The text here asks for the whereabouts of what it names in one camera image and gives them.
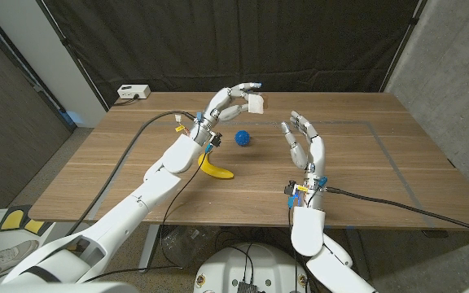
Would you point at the blue spiky ball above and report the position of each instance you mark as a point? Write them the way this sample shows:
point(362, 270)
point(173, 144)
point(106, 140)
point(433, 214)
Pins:
point(242, 138)

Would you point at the tan adhesive bandage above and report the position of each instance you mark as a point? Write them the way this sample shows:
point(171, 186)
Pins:
point(256, 104)

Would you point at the yellow banana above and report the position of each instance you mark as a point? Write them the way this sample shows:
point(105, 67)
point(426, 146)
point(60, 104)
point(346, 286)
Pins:
point(214, 171)

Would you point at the black backdrop stand pole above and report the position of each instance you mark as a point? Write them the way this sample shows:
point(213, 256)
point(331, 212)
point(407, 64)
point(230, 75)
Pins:
point(401, 40)
point(73, 55)

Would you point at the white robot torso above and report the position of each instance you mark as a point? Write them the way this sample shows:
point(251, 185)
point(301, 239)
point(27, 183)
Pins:
point(255, 264)

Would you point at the grey table leg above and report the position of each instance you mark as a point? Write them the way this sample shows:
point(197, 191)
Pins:
point(354, 244)

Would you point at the white table leg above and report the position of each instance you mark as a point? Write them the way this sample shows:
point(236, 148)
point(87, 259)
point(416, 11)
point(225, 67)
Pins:
point(147, 248)

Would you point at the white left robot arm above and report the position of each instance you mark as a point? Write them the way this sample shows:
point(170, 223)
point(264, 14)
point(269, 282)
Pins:
point(157, 187)

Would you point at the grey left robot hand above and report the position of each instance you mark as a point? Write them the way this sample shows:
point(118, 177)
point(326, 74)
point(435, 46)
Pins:
point(220, 101)

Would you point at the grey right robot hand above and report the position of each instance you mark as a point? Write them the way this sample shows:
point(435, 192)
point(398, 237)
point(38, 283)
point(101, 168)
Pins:
point(316, 150)

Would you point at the dark grey door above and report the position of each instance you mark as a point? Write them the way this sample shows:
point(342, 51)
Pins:
point(10, 134)

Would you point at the clear plastic bag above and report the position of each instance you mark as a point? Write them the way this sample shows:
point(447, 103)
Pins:
point(189, 244)

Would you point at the grey sneaker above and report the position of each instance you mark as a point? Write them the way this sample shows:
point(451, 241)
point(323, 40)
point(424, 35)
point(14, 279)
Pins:
point(10, 256)

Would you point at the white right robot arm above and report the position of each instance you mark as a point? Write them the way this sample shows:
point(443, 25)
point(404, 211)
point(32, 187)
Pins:
point(308, 232)

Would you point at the white power socket box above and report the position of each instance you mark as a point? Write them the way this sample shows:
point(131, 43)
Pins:
point(133, 91)

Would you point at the yellow and black foot pedal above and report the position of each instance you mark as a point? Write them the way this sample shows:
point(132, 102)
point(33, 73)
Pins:
point(14, 219)

